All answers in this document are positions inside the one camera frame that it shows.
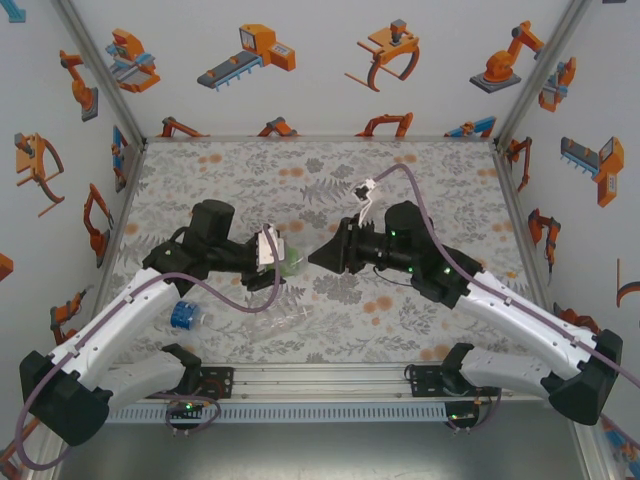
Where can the clear bottle with green label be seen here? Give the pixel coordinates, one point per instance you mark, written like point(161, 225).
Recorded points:
point(292, 262)

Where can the clear unlabelled plastic bottle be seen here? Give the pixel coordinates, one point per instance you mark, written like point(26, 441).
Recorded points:
point(280, 327)

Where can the clear bottle with blue label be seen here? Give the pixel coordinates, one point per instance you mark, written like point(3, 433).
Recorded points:
point(185, 315)

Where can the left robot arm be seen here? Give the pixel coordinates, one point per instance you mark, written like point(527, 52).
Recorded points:
point(110, 320)

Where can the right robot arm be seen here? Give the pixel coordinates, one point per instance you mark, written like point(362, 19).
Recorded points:
point(525, 315)

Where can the floral patterned table cloth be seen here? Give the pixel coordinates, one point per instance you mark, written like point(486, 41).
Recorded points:
point(250, 175)

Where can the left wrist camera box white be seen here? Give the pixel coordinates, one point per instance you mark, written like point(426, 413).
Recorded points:
point(270, 247)

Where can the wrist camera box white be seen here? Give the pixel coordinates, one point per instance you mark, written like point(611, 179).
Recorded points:
point(270, 247)
point(366, 200)

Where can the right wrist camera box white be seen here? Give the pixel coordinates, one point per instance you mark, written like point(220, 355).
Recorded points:
point(366, 200)

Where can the aluminium table side rail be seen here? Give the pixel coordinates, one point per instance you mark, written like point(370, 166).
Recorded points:
point(126, 200)
point(520, 225)

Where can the thin aluminium table rail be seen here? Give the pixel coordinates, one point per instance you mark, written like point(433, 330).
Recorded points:
point(320, 138)

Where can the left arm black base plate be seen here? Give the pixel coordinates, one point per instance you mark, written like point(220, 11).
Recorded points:
point(220, 382)

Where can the aluminium frame rail wide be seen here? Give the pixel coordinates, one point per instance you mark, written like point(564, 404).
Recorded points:
point(320, 382)

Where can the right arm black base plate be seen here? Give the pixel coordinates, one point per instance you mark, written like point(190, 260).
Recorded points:
point(425, 381)

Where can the aluminium frame post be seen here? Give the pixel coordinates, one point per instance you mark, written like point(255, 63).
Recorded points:
point(538, 75)
point(102, 75)

